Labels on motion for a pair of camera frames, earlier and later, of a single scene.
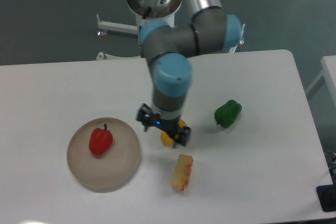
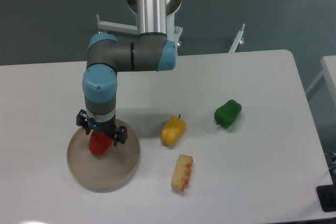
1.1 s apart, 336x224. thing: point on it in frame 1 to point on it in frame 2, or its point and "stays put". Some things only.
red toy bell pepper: (100, 140) stays put
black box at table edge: (327, 196) stays put
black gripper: (146, 117) to (108, 127)
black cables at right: (330, 159) stays put
